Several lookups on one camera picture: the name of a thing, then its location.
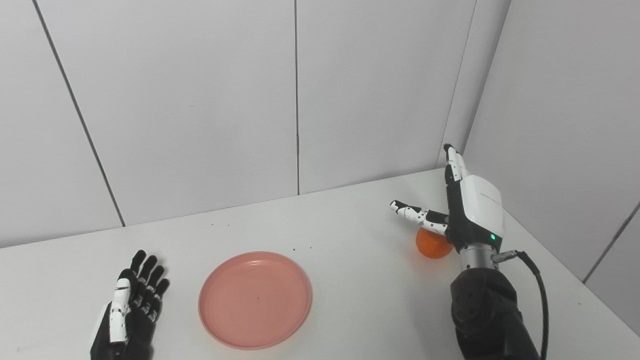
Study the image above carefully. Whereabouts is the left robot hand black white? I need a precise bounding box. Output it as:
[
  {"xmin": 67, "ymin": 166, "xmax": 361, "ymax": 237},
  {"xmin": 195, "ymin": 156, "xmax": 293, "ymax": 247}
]
[{"xmin": 90, "ymin": 249, "xmax": 171, "ymax": 360}]

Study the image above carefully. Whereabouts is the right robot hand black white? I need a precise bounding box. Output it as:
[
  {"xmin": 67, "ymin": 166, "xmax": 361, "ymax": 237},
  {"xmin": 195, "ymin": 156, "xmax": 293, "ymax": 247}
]
[{"xmin": 390, "ymin": 144, "xmax": 506, "ymax": 251}]

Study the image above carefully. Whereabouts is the orange fruit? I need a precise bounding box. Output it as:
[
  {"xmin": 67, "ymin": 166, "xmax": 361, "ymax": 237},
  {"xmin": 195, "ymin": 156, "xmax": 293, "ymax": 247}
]
[{"xmin": 416, "ymin": 228, "xmax": 455, "ymax": 260}]

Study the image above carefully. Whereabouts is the pink round plate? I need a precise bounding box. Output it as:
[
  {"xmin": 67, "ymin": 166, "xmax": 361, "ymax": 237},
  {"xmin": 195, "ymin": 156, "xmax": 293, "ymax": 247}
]
[{"xmin": 198, "ymin": 251, "xmax": 313, "ymax": 350}]

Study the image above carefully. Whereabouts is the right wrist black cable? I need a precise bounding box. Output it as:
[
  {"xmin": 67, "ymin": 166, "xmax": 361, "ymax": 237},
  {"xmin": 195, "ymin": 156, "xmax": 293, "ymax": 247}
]
[{"xmin": 492, "ymin": 250, "xmax": 550, "ymax": 360}]

